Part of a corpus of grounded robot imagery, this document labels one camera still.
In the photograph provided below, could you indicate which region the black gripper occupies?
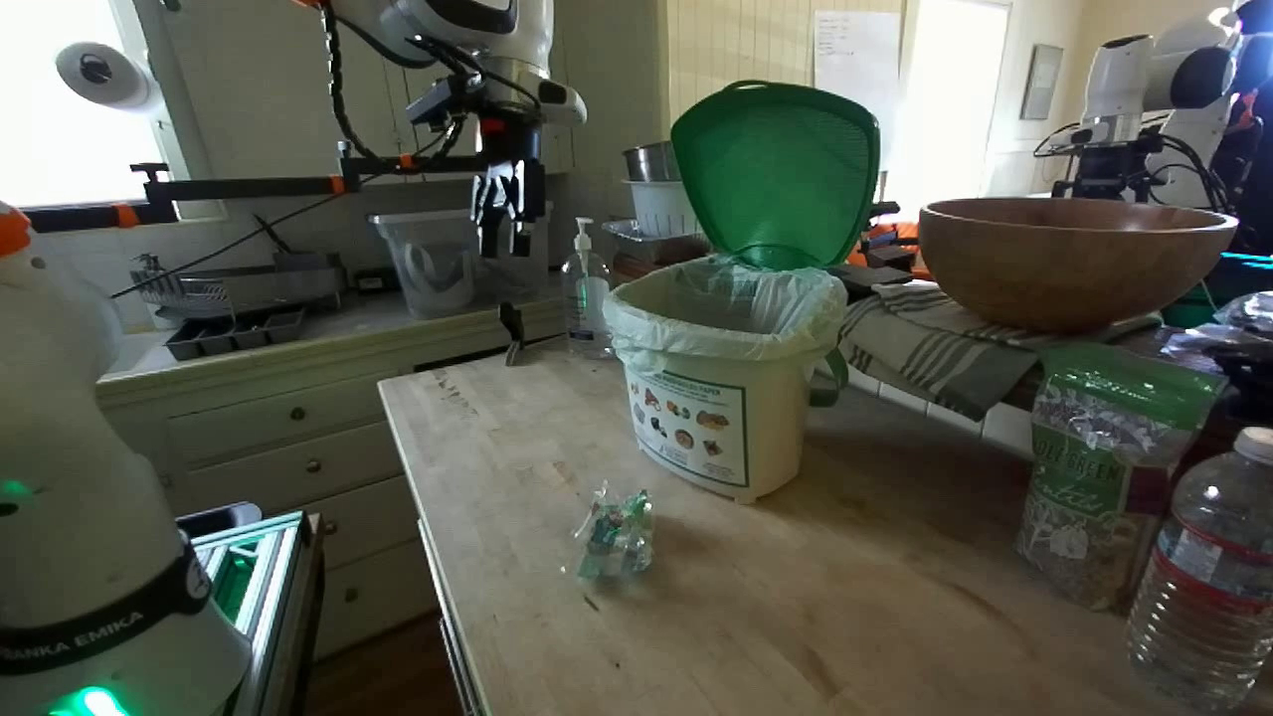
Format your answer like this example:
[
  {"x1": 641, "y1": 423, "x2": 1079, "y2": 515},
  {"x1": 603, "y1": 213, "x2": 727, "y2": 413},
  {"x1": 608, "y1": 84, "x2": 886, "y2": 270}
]
[{"x1": 467, "y1": 153, "x2": 550, "y2": 262}]

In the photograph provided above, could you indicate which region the white compost trash can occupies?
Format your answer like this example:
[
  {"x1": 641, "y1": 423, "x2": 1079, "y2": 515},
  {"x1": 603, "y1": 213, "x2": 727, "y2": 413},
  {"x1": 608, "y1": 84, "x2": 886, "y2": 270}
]
[{"x1": 608, "y1": 255, "x2": 852, "y2": 505}]

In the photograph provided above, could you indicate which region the clear soap pump bottle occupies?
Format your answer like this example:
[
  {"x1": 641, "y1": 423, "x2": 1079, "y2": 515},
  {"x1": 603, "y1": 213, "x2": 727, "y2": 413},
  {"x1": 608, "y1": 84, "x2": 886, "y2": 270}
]
[{"x1": 566, "y1": 213, "x2": 617, "y2": 343}]

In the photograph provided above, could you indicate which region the green trash can lid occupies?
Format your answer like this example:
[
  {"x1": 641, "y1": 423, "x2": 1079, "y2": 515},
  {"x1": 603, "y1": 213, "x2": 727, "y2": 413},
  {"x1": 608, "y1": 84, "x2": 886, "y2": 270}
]
[{"x1": 666, "y1": 74, "x2": 881, "y2": 273}]

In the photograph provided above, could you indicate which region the full capped water bottle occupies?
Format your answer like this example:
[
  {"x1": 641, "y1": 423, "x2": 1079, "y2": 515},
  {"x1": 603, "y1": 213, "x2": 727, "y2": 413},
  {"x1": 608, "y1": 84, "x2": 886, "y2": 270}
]
[{"x1": 1123, "y1": 423, "x2": 1273, "y2": 716}]

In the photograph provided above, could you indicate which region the clear plastic storage container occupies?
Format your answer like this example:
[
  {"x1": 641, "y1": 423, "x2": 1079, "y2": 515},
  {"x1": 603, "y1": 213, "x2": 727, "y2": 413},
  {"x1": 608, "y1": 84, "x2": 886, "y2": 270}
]
[{"x1": 371, "y1": 206, "x2": 489, "y2": 323}]

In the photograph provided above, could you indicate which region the translucent pale green bin liner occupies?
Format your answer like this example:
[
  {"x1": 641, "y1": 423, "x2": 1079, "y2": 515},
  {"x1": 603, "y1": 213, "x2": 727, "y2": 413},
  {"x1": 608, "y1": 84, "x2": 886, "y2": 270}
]
[{"x1": 601, "y1": 255, "x2": 852, "y2": 389}]

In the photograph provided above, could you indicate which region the dark dish tray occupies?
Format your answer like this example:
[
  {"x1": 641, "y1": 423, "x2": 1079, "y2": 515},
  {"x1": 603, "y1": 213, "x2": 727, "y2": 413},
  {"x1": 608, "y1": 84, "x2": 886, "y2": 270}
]
[{"x1": 162, "y1": 302, "x2": 319, "y2": 366}]

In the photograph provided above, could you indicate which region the white paper sheet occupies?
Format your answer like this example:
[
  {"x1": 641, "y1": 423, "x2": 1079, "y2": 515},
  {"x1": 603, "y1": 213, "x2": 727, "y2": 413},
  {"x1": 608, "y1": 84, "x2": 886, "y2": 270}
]
[{"x1": 808, "y1": 6, "x2": 908, "y2": 118}]

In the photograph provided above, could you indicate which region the white paper towel roll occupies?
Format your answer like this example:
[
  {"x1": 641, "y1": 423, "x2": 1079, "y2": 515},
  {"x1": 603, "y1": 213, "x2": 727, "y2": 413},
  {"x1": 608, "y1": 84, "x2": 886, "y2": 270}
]
[{"x1": 51, "y1": 38, "x2": 160, "y2": 114}]

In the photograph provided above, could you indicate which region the striped white dish towel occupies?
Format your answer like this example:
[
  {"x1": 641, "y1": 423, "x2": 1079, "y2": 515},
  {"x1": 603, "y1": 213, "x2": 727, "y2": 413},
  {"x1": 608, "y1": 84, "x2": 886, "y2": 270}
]
[{"x1": 839, "y1": 277, "x2": 1054, "y2": 425}]

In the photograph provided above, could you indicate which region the large wooden bowl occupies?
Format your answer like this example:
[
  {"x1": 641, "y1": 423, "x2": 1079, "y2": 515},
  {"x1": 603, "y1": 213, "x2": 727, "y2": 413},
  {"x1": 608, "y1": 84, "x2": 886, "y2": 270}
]
[{"x1": 916, "y1": 193, "x2": 1241, "y2": 339}]

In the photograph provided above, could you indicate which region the green printed bag pack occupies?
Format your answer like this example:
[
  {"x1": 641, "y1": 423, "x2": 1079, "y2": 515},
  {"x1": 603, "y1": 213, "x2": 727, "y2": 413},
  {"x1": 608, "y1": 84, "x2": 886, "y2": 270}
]
[{"x1": 1015, "y1": 343, "x2": 1229, "y2": 615}]

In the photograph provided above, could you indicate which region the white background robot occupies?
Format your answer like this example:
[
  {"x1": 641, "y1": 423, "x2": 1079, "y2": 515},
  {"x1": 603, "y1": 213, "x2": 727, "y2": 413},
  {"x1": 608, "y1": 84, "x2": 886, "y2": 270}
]
[{"x1": 1028, "y1": 0, "x2": 1273, "y2": 224}]

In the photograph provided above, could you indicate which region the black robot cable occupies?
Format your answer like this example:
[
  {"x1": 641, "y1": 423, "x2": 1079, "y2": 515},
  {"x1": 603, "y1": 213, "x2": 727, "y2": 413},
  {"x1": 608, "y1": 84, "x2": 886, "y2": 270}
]
[{"x1": 314, "y1": 0, "x2": 400, "y2": 169}]

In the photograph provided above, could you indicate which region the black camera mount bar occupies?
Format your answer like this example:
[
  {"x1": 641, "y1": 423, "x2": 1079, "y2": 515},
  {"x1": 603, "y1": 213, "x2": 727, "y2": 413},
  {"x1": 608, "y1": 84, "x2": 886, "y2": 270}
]
[{"x1": 0, "y1": 137, "x2": 534, "y2": 240}]

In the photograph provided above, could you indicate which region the small framed wall picture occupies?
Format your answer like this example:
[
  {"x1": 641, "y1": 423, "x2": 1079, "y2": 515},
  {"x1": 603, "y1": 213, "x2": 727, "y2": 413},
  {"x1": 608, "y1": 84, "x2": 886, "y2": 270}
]
[{"x1": 1019, "y1": 38, "x2": 1068, "y2": 128}]

